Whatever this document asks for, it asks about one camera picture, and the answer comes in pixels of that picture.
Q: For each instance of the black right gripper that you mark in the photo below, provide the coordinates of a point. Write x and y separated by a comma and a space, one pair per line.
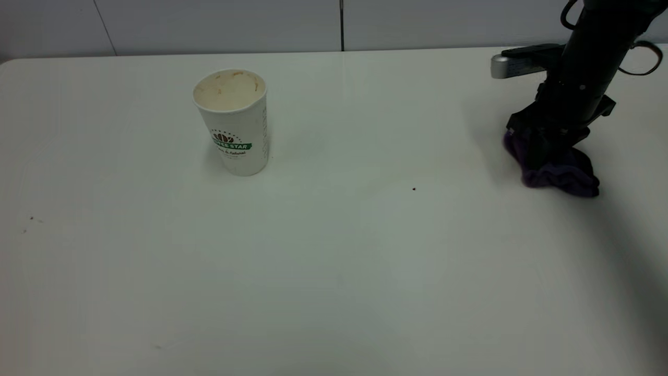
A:
566, 112

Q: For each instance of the purple cloth with black trim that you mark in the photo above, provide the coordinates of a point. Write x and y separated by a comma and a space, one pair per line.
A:
566, 175

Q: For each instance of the white paper coffee cup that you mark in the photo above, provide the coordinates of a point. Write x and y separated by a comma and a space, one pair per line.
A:
237, 130

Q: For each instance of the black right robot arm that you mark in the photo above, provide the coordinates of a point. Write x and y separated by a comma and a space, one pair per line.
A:
600, 36

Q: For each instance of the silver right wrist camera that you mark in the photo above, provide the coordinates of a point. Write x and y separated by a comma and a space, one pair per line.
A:
516, 61

